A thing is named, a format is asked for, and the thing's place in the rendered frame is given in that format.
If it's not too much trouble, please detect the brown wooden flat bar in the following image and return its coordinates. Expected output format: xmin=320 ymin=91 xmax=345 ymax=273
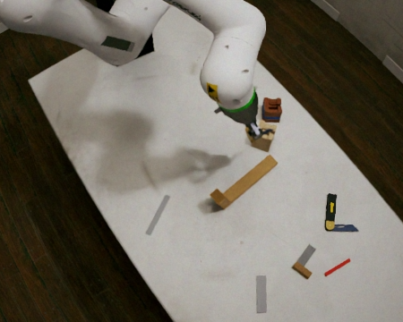
xmin=210 ymin=155 xmax=278 ymax=209

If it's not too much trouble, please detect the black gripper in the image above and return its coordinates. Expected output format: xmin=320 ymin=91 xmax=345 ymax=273
xmin=232 ymin=107 xmax=262 ymax=141

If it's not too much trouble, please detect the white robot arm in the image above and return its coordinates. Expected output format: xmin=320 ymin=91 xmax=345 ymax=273
xmin=0 ymin=0 xmax=266 ymax=120

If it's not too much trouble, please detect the grey flat bar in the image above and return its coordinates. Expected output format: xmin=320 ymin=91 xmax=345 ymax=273
xmin=146 ymin=194 xmax=171 ymax=236
xmin=256 ymin=275 xmax=267 ymax=313

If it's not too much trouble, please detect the red flat bar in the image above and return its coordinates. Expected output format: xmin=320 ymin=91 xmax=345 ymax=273
xmin=324 ymin=259 xmax=350 ymax=276

